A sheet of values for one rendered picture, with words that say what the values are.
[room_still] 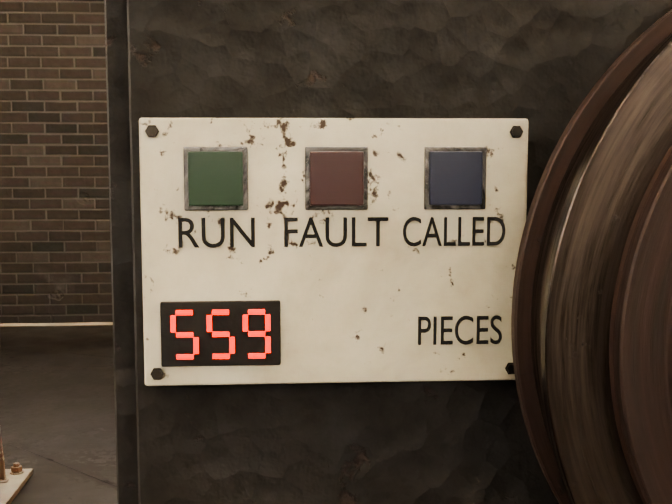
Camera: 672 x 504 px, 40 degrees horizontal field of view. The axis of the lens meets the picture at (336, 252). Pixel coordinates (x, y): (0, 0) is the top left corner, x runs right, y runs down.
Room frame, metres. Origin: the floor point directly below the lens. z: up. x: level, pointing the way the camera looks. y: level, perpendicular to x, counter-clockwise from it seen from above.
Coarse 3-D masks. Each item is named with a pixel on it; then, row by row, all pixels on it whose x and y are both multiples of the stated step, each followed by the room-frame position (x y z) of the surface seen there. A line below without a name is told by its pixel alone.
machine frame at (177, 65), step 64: (128, 0) 0.63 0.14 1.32; (192, 0) 0.63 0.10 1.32; (256, 0) 0.63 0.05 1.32; (320, 0) 0.64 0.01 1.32; (384, 0) 0.64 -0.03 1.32; (448, 0) 0.64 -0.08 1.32; (512, 0) 0.65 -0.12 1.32; (576, 0) 0.65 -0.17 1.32; (640, 0) 0.65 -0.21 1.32; (128, 64) 0.64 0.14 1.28; (192, 64) 0.63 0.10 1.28; (256, 64) 0.63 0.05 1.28; (320, 64) 0.64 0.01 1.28; (384, 64) 0.64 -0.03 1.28; (448, 64) 0.64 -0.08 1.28; (512, 64) 0.65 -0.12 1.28; (576, 64) 0.65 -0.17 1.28; (128, 128) 0.71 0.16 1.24; (128, 192) 0.71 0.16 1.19; (128, 256) 0.71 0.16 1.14; (128, 320) 0.71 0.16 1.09; (128, 384) 0.71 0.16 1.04; (256, 384) 0.63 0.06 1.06; (320, 384) 0.64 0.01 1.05; (384, 384) 0.64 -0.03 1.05; (448, 384) 0.64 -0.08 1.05; (512, 384) 0.65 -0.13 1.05; (128, 448) 0.71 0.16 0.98; (192, 448) 0.63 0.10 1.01; (256, 448) 0.63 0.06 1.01; (320, 448) 0.64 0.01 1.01; (384, 448) 0.64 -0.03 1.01; (448, 448) 0.64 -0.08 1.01; (512, 448) 0.65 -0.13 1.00
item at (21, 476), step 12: (0, 348) 3.27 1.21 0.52; (0, 432) 3.24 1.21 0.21; (0, 444) 3.24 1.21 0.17; (0, 456) 3.24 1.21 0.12; (0, 468) 3.25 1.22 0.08; (12, 468) 3.33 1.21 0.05; (0, 480) 3.25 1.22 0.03; (12, 480) 3.27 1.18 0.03; (24, 480) 3.27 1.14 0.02; (0, 492) 3.15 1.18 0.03; (12, 492) 3.15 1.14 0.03
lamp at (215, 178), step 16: (192, 160) 0.61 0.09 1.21; (208, 160) 0.61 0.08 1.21; (224, 160) 0.61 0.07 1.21; (240, 160) 0.61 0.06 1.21; (192, 176) 0.61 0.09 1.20; (208, 176) 0.61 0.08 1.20; (224, 176) 0.61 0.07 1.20; (240, 176) 0.61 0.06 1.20; (192, 192) 0.61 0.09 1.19; (208, 192) 0.61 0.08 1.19; (224, 192) 0.61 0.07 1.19; (240, 192) 0.61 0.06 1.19
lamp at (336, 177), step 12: (312, 156) 0.61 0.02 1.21; (324, 156) 0.61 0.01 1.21; (336, 156) 0.61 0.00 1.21; (348, 156) 0.61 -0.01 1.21; (360, 156) 0.61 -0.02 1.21; (312, 168) 0.61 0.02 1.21; (324, 168) 0.61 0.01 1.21; (336, 168) 0.61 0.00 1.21; (348, 168) 0.61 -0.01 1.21; (360, 168) 0.61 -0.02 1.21; (312, 180) 0.61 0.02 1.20; (324, 180) 0.61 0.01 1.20; (336, 180) 0.61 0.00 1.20; (348, 180) 0.61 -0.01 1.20; (360, 180) 0.61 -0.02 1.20; (312, 192) 0.61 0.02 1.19; (324, 192) 0.61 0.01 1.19; (336, 192) 0.61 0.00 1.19; (348, 192) 0.61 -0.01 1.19; (360, 192) 0.61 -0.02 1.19; (312, 204) 0.61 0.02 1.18; (324, 204) 0.61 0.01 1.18; (336, 204) 0.61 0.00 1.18; (348, 204) 0.61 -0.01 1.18; (360, 204) 0.61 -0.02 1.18
